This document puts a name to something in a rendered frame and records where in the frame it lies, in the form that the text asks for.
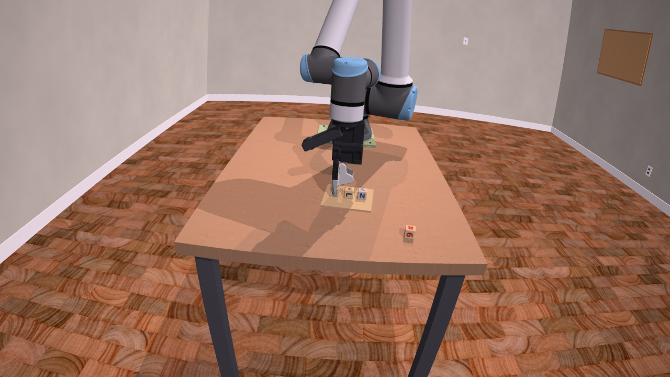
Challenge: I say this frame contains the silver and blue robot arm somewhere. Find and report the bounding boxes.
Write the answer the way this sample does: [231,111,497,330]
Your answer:
[300,0,418,151]

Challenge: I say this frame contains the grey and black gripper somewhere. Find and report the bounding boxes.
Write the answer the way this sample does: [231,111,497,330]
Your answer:
[331,120,365,197]

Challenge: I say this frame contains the tan flat mat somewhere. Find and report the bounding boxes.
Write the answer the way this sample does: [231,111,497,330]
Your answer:
[320,184,374,212]

